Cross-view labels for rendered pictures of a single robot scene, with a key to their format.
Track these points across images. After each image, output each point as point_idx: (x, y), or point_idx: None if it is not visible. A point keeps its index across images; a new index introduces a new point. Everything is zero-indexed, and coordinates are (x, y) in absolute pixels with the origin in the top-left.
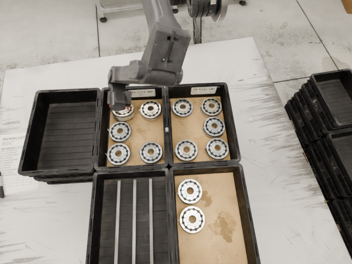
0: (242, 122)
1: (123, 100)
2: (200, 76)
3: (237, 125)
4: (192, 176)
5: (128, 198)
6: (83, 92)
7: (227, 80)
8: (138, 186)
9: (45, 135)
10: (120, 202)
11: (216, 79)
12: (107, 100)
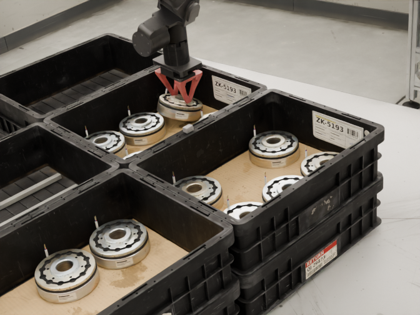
0: (406, 280)
1: (150, 30)
2: (414, 167)
3: (387, 276)
4: (157, 236)
5: (39, 201)
6: (154, 57)
7: None
8: None
9: (62, 92)
10: (25, 199)
11: None
12: (157, 57)
